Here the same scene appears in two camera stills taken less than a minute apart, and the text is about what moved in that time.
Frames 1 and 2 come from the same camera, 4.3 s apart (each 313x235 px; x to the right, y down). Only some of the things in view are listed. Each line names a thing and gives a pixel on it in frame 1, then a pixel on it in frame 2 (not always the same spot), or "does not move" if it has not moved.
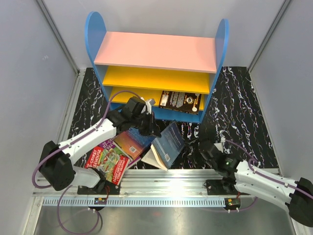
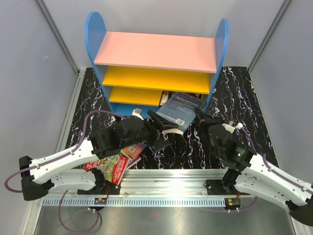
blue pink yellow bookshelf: x=131 y=65 does not move
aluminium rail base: x=147 y=183 does not move
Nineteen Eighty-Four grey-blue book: x=164 y=149 -> x=179 y=109
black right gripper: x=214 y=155 -> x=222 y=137
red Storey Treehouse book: x=112 y=164 does not move
